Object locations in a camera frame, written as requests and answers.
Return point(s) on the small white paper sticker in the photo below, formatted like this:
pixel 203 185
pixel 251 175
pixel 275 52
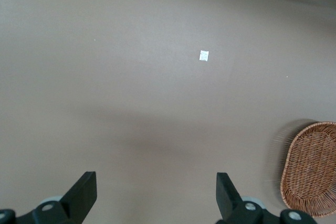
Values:
pixel 203 55

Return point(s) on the brown wicker oval basket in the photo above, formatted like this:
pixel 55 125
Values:
pixel 309 169

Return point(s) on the brown table cover cloth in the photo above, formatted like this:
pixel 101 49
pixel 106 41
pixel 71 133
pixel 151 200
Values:
pixel 131 77

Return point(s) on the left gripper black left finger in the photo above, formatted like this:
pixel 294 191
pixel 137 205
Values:
pixel 78 197

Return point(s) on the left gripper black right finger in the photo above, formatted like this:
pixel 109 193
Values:
pixel 228 200

